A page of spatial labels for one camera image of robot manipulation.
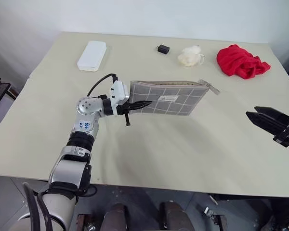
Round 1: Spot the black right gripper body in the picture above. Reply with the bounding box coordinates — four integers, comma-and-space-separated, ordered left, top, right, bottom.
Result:
272, 115, 289, 148

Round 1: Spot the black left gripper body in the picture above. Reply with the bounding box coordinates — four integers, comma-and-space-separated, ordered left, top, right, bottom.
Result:
116, 101, 136, 127

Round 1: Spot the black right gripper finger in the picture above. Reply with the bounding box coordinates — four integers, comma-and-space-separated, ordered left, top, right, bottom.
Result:
253, 105, 289, 124
245, 111, 288, 138

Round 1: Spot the grey plaid zipper pouch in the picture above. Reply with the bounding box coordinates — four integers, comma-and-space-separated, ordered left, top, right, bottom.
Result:
129, 78, 221, 116

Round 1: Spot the beige table cover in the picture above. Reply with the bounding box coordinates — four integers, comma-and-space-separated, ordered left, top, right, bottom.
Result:
0, 31, 289, 198

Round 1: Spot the black power adapter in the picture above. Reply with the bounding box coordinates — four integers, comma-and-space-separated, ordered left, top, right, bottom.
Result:
156, 44, 171, 55

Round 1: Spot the red crumpled cloth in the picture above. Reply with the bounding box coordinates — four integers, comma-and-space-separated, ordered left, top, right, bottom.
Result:
216, 44, 272, 80

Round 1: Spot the white rectangular box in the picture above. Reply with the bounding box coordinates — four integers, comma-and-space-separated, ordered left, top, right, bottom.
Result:
77, 40, 109, 72

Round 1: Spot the dark rounded shape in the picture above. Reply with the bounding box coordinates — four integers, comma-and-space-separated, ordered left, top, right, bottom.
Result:
103, 203, 133, 231
158, 201, 196, 231

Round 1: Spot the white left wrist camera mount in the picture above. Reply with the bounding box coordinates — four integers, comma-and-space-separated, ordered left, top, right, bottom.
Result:
109, 80, 131, 106

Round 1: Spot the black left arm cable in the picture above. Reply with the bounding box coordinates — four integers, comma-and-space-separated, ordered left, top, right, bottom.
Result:
87, 73, 119, 96

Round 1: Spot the black hose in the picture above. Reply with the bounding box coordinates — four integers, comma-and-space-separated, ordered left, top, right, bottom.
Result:
36, 191, 54, 231
22, 182, 40, 231

